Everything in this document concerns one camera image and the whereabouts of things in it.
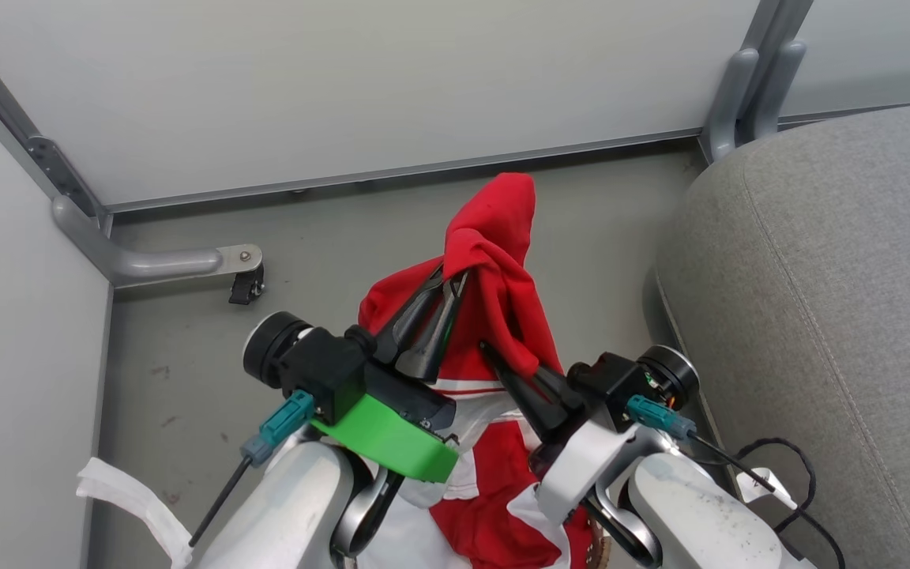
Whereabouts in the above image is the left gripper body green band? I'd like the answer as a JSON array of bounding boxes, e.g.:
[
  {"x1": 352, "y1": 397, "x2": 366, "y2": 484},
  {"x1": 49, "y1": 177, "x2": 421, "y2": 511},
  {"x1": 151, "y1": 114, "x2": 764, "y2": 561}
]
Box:
[{"x1": 310, "y1": 360, "x2": 461, "y2": 484}]

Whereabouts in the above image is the small white cable tag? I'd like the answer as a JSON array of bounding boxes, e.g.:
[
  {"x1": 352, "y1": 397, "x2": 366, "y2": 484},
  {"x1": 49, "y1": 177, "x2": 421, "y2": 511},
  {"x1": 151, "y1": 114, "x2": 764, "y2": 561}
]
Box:
[{"x1": 736, "y1": 467, "x2": 799, "y2": 510}]

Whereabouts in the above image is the grey fabric sofa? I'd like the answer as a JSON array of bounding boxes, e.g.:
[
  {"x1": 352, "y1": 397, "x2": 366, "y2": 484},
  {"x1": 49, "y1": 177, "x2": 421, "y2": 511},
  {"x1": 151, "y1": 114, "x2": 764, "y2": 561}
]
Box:
[{"x1": 642, "y1": 99, "x2": 910, "y2": 569}]

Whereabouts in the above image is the dark metal hinge bracket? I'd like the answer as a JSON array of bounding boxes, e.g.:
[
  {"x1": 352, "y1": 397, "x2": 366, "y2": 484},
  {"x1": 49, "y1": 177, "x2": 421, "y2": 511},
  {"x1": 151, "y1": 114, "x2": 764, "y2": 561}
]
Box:
[{"x1": 25, "y1": 135, "x2": 102, "y2": 219}]

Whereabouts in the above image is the black caster wheel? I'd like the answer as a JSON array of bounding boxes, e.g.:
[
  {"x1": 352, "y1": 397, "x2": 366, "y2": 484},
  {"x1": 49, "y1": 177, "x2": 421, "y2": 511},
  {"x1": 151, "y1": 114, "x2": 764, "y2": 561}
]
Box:
[{"x1": 227, "y1": 264, "x2": 265, "y2": 307}]

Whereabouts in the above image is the grey metal partition rail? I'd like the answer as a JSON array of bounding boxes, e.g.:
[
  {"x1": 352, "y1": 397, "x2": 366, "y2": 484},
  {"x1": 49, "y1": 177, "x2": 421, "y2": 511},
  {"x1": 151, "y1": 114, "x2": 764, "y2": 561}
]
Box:
[{"x1": 103, "y1": 125, "x2": 702, "y2": 215}]

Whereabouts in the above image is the grey partition leg with plate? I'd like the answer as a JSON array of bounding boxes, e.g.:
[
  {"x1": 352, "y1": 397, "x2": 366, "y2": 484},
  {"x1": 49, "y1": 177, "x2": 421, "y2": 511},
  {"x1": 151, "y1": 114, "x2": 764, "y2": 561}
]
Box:
[{"x1": 51, "y1": 195, "x2": 264, "y2": 288}]

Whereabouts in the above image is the red and white garment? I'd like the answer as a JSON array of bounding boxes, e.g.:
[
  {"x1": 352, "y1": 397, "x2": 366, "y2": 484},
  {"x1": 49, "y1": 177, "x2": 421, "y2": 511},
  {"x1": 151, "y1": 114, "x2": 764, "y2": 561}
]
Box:
[{"x1": 357, "y1": 172, "x2": 595, "y2": 569}]

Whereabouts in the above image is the black cable teal plug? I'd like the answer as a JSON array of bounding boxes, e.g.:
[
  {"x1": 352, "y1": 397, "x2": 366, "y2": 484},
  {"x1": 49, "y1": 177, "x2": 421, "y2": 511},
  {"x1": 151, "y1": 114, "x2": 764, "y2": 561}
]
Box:
[
  {"x1": 626, "y1": 394, "x2": 778, "y2": 494},
  {"x1": 188, "y1": 389, "x2": 318, "y2": 548}
]

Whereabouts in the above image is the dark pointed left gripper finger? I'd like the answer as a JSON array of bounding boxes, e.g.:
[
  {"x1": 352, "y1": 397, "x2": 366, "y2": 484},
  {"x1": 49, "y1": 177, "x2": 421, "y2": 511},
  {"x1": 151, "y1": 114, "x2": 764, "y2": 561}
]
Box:
[
  {"x1": 370, "y1": 266, "x2": 446, "y2": 364},
  {"x1": 395, "y1": 270, "x2": 469, "y2": 386}
]

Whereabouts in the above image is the thin black looped cable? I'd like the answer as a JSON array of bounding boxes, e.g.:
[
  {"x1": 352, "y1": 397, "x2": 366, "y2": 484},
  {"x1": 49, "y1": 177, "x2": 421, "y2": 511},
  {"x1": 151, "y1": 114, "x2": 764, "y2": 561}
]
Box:
[{"x1": 731, "y1": 437, "x2": 848, "y2": 569}]

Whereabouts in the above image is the white fabric strap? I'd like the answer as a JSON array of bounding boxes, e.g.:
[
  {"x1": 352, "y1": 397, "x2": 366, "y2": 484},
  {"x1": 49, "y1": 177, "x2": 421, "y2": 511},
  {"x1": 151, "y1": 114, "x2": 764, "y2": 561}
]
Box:
[{"x1": 76, "y1": 457, "x2": 197, "y2": 569}]

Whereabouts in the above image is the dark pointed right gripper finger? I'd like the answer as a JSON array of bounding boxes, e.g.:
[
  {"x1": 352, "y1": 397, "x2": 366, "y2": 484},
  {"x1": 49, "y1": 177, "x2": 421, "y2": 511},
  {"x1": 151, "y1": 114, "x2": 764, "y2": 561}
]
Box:
[
  {"x1": 478, "y1": 341, "x2": 570, "y2": 443},
  {"x1": 532, "y1": 365, "x2": 586, "y2": 413}
]

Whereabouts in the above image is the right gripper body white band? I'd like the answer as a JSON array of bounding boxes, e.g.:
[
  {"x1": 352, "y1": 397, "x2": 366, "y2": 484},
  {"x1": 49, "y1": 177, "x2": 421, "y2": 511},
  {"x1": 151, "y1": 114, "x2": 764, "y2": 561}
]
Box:
[{"x1": 528, "y1": 395, "x2": 647, "y2": 524}]

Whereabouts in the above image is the grey curved partition foot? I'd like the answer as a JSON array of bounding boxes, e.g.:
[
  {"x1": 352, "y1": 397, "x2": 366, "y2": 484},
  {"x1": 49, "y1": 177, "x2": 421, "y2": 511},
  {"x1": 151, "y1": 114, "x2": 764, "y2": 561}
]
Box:
[
  {"x1": 743, "y1": 40, "x2": 808, "y2": 143},
  {"x1": 699, "y1": 47, "x2": 761, "y2": 164}
]

